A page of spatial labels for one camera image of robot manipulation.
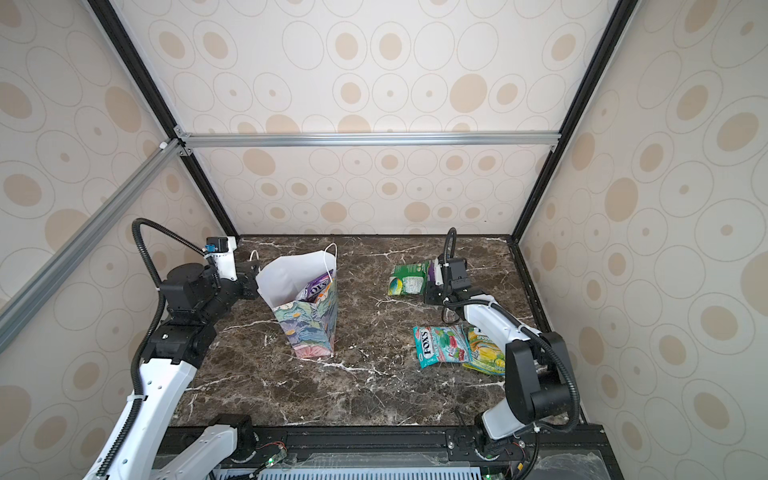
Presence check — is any green snack bag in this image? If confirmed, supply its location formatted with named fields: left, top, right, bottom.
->
left=387, top=261, right=430, bottom=296

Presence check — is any small purple candy bag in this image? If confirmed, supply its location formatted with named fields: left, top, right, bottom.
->
left=295, top=271, right=333, bottom=303

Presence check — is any white paper bag colourful print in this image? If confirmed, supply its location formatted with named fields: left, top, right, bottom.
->
left=256, top=243, right=339, bottom=359

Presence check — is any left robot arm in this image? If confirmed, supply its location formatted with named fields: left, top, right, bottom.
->
left=86, top=261, right=259, bottom=479

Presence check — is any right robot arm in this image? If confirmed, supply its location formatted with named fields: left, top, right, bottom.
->
left=424, top=255, right=581, bottom=441

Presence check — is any teal spring candy bag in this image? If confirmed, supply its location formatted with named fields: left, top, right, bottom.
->
left=413, top=325, right=471, bottom=368

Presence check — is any yellow green candy bag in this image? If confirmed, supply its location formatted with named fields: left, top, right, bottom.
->
left=463, top=328, right=506, bottom=376

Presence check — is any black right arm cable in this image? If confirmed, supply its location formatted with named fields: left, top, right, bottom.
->
left=440, top=227, right=582, bottom=480

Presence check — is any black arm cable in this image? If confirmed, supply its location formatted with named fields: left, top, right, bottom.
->
left=89, top=217, right=208, bottom=480
left=440, top=227, right=582, bottom=480

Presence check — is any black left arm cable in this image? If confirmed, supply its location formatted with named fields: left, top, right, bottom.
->
left=89, top=217, right=208, bottom=480

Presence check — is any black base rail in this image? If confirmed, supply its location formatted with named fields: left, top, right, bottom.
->
left=207, top=424, right=623, bottom=479

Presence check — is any horizontal aluminium rail back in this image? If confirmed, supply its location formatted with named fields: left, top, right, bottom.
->
left=181, top=131, right=560, bottom=148

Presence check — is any aluminium rail left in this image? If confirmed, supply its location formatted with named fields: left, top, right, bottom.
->
left=1, top=139, right=181, bottom=350

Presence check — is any black vertical frame post left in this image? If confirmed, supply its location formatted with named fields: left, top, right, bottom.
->
left=85, top=0, right=240, bottom=238

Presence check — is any black vertical frame post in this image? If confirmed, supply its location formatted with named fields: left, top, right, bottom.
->
left=510, top=0, right=639, bottom=245
left=85, top=0, right=240, bottom=238

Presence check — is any black vertical frame post right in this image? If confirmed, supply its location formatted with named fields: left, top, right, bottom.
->
left=510, top=0, right=639, bottom=245

